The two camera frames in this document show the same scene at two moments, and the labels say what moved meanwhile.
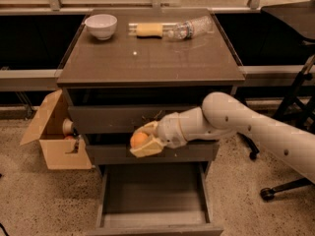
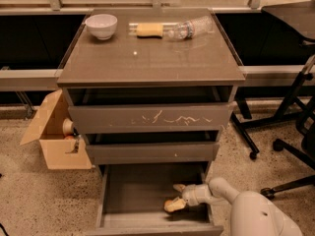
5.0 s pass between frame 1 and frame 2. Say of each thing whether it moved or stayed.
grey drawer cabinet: stayed
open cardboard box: stayed
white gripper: moved
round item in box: stayed
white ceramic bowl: stayed
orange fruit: moved
